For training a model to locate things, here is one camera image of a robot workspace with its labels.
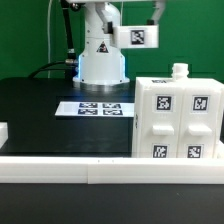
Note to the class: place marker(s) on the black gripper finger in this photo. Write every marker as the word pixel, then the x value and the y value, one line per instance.
pixel 159 8
pixel 102 10

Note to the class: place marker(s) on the white cabinet top block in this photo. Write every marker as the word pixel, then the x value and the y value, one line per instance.
pixel 146 36

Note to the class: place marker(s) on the white cabinet body box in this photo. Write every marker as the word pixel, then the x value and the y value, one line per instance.
pixel 180 77

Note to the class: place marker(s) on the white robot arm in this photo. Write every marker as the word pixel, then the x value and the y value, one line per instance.
pixel 101 65

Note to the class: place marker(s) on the white marker base plate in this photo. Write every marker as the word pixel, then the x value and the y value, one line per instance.
pixel 95 109

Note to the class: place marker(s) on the white U-shaped fence frame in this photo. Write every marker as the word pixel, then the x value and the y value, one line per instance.
pixel 110 170

